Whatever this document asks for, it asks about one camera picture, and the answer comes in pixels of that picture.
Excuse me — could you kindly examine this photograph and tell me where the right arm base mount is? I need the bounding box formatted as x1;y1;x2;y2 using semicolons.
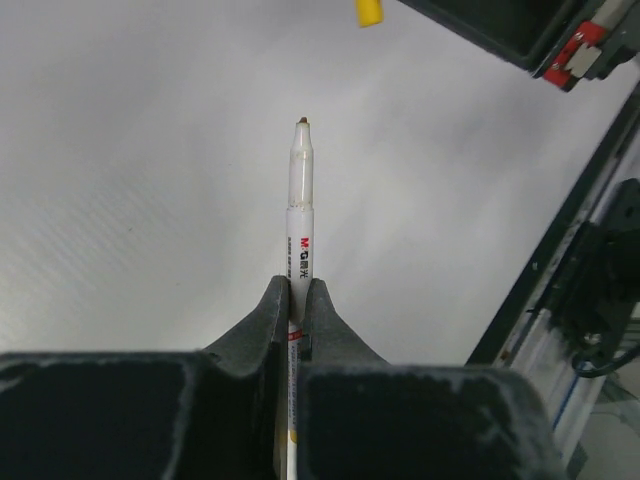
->
546;178;639;378

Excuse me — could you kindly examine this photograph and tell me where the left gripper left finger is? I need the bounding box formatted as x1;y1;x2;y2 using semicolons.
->
1;276;289;479

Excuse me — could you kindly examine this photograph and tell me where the orange pen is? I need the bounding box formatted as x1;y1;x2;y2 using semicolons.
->
285;117;314;479

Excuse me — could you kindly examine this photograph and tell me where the yellow pen cap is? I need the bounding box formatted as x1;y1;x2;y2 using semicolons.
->
354;0;385;28

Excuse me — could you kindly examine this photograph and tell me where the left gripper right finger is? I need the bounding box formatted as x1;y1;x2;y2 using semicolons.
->
296;279;566;479

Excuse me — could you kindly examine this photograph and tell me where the aluminium frame rail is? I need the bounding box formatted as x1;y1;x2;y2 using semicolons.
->
468;89;639;459

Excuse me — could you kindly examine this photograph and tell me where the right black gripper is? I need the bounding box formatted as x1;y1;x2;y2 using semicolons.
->
404;0;639;92

